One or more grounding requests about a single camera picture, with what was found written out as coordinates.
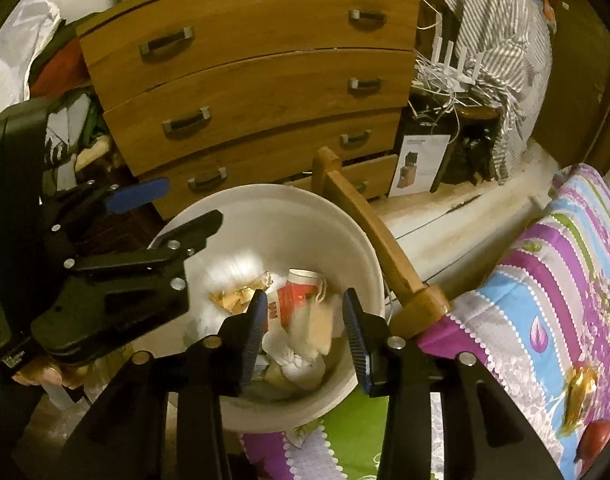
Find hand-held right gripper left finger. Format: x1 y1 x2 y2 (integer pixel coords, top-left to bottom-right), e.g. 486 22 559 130
60 289 269 480

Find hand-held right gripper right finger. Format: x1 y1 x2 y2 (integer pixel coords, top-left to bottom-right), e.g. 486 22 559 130
341 287 553 480

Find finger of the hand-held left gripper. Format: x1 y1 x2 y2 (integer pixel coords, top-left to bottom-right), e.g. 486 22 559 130
32 209 224 366
48 177 172 233

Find brown cardboard tag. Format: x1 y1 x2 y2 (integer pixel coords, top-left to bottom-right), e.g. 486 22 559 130
292 300 336 356

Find yellow wrapper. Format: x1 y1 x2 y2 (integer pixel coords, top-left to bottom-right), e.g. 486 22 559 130
207 271 276 313

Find white paper bag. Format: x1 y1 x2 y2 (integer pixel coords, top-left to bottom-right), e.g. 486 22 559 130
262 335 328 393

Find red and white paper cup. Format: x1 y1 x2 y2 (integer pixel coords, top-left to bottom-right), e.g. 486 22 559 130
267 268 328 333

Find white plastic bucket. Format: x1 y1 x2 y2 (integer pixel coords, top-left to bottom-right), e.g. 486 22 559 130
146 184 388 433

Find person's left hand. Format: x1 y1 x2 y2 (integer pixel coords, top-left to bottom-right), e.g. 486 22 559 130
12 355 106 393

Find green cloth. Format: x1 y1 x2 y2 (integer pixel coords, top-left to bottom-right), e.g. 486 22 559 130
80 90 111 146

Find red cloth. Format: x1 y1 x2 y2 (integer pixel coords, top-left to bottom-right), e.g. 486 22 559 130
30 50 93 98

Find white plastic bag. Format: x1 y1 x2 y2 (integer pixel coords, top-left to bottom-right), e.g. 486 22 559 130
0 0 63 121

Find striped floral bedspread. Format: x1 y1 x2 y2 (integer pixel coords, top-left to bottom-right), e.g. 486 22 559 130
240 162 610 480

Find white knife block carton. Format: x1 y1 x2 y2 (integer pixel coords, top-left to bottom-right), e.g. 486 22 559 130
387 135 451 198

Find wooden chest of drawers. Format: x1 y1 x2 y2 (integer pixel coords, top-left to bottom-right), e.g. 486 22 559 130
75 0 421 221

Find black plastic bag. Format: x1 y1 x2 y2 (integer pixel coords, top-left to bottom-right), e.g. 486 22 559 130
447 125 500 186

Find golden crumpled wrapper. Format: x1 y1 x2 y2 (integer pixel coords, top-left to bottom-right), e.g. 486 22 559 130
560 364 600 436

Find red apple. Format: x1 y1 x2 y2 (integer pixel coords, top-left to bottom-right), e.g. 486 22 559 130
574 419 610 463

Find dark wooden side table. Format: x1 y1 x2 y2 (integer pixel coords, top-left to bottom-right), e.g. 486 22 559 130
410 95 500 193

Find grey striped cloth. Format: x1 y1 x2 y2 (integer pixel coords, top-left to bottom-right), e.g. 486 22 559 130
427 0 556 183

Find dark wooden door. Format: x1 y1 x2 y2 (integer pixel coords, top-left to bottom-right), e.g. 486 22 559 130
535 0 610 161

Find colourful hanging ornament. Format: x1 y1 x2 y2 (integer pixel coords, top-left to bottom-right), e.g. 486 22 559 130
532 0 558 33

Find white wifi router with cables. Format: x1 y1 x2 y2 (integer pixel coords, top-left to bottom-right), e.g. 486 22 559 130
415 55 506 116

